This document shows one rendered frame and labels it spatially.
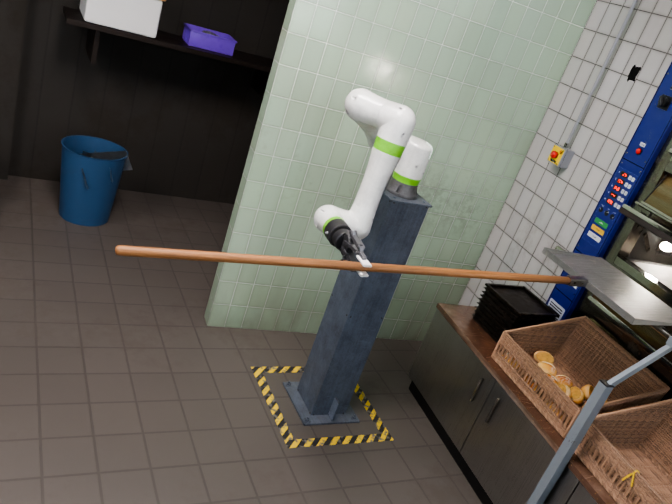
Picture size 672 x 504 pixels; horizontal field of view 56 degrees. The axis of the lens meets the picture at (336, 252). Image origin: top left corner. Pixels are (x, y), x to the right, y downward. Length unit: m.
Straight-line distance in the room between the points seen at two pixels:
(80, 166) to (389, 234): 2.21
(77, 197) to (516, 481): 3.06
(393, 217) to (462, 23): 1.17
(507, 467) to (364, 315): 0.92
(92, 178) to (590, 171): 2.94
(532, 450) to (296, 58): 2.05
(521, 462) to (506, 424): 0.18
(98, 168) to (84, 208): 0.30
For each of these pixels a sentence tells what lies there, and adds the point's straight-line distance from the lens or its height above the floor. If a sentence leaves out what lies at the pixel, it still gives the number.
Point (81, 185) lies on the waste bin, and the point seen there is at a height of 0.29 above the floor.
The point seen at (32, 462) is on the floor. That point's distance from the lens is 2.78.
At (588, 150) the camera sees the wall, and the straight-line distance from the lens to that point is 3.60.
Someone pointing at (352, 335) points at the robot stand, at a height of 0.50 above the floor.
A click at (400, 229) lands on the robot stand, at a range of 2.80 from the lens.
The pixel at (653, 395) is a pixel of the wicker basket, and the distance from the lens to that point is 3.15.
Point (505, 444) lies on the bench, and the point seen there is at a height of 0.36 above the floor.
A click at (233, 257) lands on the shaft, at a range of 1.94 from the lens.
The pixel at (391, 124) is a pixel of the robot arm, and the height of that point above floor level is 1.55.
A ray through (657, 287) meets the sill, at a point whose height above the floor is 1.17.
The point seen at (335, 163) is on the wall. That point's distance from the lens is 3.37.
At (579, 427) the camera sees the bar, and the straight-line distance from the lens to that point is 2.66.
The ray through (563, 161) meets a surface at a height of 1.45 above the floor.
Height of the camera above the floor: 1.98
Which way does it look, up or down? 23 degrees down
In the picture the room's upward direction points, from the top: 19 degrees clockwise
